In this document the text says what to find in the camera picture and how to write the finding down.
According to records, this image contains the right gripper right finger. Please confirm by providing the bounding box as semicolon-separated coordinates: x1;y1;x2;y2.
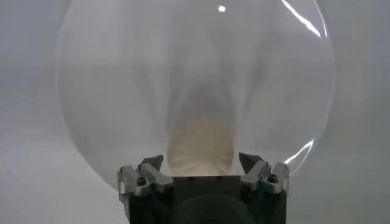
238;152;291;195

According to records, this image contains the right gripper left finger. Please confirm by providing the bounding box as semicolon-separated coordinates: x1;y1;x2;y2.
117;154;174;196

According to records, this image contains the white steamed baozi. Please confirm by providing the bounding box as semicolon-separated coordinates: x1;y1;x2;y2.
166;119;236;177

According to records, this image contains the white round plate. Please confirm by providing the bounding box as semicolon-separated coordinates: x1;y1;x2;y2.
56;0;336;191

